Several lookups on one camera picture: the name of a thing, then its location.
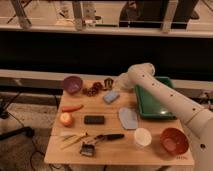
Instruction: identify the blue grey cloth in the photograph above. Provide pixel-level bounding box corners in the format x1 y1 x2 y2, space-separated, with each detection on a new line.
118 107 138 130

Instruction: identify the red yellow apple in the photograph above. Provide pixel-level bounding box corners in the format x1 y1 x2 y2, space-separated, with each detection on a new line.
60 112 74 127

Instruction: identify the red bowl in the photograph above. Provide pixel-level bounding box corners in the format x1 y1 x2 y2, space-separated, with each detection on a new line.
160 128 189 156

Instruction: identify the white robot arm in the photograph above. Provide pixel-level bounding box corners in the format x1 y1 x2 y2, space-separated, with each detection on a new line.
117 63 213 171

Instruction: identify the dark red grape bunch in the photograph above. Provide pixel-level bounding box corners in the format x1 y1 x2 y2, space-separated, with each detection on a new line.
82 82 103 97

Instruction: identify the white plastic cup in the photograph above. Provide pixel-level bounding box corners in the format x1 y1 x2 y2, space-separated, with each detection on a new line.
134 128 152 148

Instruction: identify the blue sponge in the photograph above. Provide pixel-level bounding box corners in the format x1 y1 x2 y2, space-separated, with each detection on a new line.
103 91 120 104

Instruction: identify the black rectangular block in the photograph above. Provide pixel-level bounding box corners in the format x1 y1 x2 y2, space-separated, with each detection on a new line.
84 116 105 124

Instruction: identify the green plastic tray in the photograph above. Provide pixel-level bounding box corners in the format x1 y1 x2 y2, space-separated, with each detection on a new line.
134 85 176 120

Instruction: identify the orange carrot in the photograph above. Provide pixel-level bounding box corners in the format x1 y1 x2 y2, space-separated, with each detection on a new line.
61 105 84 112

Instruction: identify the metal cup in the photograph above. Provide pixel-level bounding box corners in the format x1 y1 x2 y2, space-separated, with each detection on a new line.
104 78 114 90

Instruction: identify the purple bowl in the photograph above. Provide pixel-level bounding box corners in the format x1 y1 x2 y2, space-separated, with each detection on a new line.
62 76 83 94

